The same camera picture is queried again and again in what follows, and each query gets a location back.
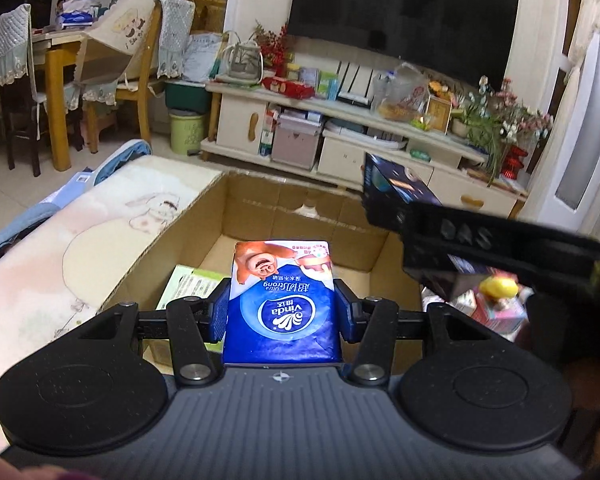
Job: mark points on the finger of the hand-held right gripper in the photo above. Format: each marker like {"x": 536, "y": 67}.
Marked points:
{"x": 460, "y": 235}

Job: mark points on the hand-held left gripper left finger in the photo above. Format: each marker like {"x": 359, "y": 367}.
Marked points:
{"x": 219, "y": 310}

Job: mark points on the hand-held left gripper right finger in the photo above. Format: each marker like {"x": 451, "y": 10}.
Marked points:
{"x": 343, "y": 312}

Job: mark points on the light green box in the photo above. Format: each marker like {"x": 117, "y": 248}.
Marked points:
{"x": 187, "y": 285}

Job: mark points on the blue tissue pack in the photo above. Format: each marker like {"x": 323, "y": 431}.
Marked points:
{"x": 280, "y": 305}

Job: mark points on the space print folding cube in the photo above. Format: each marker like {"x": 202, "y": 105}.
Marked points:
{"x": 390, "y": 185}

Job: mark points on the cardboard box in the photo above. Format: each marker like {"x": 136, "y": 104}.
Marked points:
{"x": 300, "y": 230}

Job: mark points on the pink carton with blue logo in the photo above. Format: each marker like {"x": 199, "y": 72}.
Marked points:
{"x": 500, "y": 315}

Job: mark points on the red ornament stand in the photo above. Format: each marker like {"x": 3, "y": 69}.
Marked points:
{"x": 515, "y": 162}

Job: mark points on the potted green plant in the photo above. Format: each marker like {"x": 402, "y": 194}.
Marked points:
{"x": 480, "y": 135}

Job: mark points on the framed certificate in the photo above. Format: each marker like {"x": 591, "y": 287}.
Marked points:
{"x": 437, "y": 114}

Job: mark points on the artificial flower bouquet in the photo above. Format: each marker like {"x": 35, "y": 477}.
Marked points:
{"x": 520, "y": 115}

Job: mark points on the white television cabinet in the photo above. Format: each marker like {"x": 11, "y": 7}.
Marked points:
{"x": 360, "y": 140}

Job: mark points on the clear plastic bag of snacks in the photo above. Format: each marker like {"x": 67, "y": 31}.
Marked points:
{"x": 400, "y": 92}

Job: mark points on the pink storage box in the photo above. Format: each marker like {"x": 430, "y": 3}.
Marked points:
{"x": 296, "y": 142}

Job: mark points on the light green waste bin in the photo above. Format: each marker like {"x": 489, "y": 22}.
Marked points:
{"x": 187, "y": 132}

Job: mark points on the green and white carton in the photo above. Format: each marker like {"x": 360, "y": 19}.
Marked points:
{"x": 328, "y": 86}

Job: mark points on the dark green bin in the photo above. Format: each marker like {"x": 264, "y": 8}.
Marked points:
{"x": 190, "y": 95}

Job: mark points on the red flat box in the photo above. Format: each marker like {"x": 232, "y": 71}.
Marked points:
{"x": 287, "y": 87}

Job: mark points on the black television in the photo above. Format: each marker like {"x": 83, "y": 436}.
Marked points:
{"x": 400, "y": 10}

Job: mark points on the white curtain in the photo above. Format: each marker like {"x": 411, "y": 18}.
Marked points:
{"x": 587, "y": 25}

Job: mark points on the glass teapot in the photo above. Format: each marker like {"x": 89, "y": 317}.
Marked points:
{"x": 241, "y": 60}

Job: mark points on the red berry plant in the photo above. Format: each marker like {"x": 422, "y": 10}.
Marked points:
{"x": 272, "y": 45}

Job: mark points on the wooden chair with lace cover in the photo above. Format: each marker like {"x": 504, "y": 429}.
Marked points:
{"x": 170, "y": 35}

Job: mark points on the cream printed cloth bag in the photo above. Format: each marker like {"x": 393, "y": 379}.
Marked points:
{"x": 122, "y": 30}

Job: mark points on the wooden dining table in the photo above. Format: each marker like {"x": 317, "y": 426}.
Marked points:
{"x": 65, "y": 55}

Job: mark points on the dark chair with lace cover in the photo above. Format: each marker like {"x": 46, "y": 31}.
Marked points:
{"x": 10, "y": 60}

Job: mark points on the tissue box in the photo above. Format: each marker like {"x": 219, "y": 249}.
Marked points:
{"x": 77, "y": 15}

